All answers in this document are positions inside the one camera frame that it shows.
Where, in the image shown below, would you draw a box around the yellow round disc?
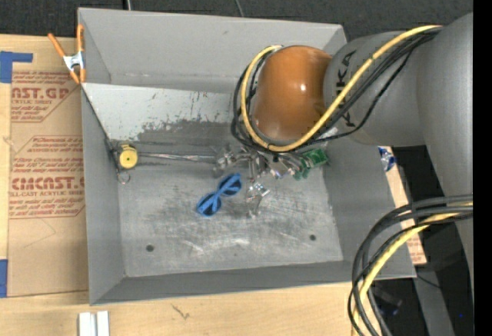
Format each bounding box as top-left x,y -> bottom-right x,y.
117,141 -> 139,171

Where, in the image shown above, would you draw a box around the grey metal bin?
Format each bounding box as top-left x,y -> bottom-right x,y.
76,6 -> 418,306

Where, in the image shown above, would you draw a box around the brown cardboard board red print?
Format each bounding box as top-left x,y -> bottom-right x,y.
0,33 -> 428,299

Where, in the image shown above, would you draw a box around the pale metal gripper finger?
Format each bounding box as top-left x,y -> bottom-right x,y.
212,148 -> 241,178
244,181 -> 271,219

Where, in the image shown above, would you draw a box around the blue sunglasses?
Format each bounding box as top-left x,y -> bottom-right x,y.
195,172 -> 244,218

